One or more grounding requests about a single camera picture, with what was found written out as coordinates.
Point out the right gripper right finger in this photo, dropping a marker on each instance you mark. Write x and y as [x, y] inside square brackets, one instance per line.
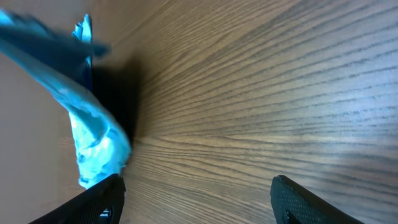
[294, 204]

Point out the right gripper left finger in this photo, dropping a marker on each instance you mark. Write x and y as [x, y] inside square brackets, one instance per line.
[100, 204]

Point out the light blue printed t-shirt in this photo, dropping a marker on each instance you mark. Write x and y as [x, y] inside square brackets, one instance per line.
[62, 65]

